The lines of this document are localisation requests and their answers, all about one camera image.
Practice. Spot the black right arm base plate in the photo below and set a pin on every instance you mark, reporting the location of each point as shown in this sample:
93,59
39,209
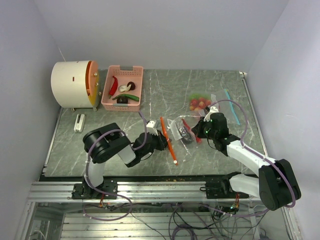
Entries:
218,190

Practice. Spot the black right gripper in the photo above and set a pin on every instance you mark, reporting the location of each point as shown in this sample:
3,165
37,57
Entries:
197,129

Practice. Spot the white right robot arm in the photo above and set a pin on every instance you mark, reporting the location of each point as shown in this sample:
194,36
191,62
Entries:
274,182

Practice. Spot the white fake mushroom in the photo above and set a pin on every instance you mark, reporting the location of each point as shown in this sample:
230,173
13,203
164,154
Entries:
122,88

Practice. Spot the dark purple fake plum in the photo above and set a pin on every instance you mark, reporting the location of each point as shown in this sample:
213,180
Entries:
122,100

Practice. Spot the dark red fake fruit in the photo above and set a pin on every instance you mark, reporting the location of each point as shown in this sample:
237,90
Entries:
131,86

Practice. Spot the aluminium frame rail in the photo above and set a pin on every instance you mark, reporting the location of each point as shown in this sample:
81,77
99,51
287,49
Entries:
137,192

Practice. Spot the pink perforated plastic basket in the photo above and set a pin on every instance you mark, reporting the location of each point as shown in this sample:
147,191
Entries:
124,75

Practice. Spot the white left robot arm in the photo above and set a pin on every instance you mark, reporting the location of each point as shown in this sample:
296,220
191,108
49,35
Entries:
105,142

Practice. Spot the green fake chili pepper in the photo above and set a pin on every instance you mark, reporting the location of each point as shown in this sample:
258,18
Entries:
129,96

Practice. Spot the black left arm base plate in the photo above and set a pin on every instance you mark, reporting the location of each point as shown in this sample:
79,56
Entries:
82,191

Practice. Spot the dark fake eggplant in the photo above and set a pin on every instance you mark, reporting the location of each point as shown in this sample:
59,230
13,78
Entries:
186,137

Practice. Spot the small white rectangular device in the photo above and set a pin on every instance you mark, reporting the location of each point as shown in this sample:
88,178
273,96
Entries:
79,123

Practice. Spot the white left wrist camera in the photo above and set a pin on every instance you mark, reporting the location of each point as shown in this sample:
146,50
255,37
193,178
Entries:
151,127

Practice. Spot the red fake chili pepper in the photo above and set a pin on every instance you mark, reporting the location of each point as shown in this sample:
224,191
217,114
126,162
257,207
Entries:
114,87

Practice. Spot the orange zip bag with vegetables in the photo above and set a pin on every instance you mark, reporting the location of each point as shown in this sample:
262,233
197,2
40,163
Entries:
182,142

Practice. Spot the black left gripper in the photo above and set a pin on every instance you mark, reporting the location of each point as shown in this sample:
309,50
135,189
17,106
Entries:
162,141

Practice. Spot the round white drawer organizer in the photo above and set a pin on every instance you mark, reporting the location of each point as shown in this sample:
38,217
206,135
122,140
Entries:
75,84

